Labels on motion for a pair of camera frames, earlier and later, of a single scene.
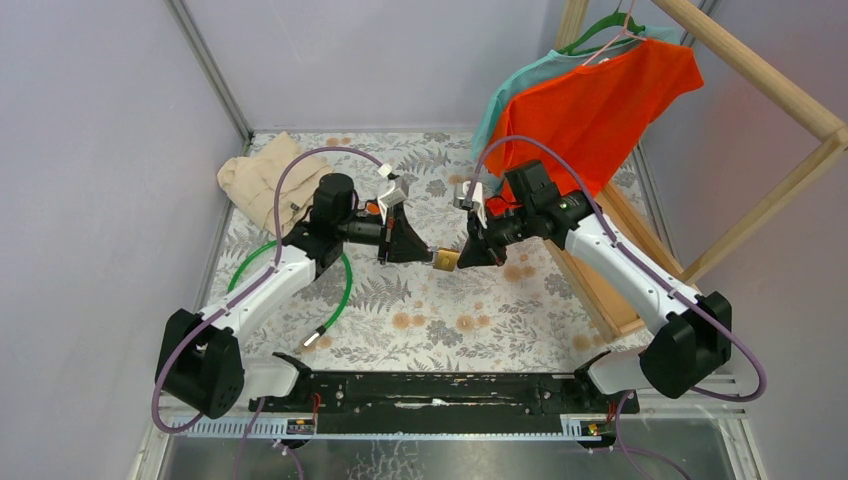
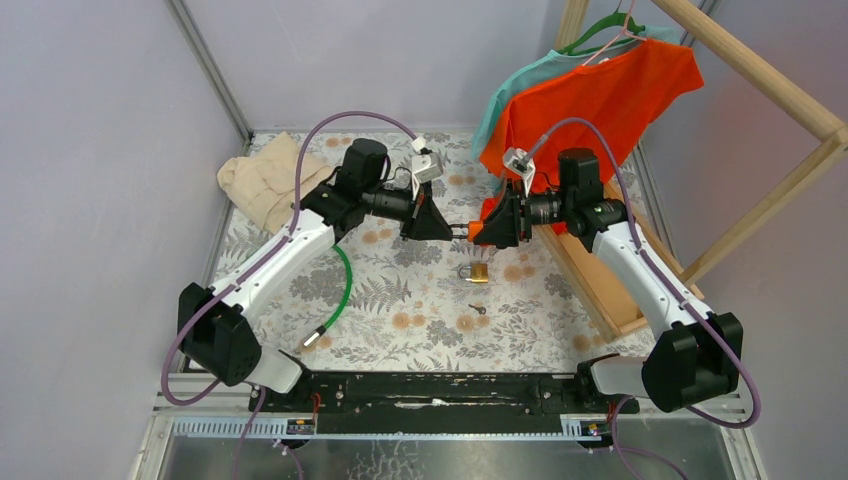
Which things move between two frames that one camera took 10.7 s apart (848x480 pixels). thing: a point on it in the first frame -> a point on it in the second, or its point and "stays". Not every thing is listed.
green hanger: [615, 19] stays
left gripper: [405, 245] -> [425, 221]
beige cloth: [255, 179] stays
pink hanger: [628, 19] stays
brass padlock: [446, 259] -> [476, 273]
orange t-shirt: [602, 111] stays
